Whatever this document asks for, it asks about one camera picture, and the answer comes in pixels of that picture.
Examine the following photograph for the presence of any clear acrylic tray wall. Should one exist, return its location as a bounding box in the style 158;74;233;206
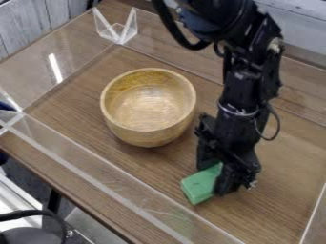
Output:
0;12;326;244

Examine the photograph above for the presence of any brown wooden bowl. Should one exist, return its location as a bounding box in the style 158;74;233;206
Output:
99;68;198;148

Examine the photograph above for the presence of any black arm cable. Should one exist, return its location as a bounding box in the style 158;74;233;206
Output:
253;104;283;142

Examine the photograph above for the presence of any black table leg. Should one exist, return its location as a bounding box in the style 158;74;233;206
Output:
47;190;62;214

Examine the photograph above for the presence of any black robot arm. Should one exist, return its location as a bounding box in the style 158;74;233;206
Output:
178;0;285;195

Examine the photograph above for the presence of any green rectangular block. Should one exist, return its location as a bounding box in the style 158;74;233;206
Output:
181;162;223;206

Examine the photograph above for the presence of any clear acrylic corner bracket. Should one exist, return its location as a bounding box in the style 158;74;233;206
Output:
92;8;138;46

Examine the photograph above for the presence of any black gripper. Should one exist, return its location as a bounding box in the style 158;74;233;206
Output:
194;101;263;196

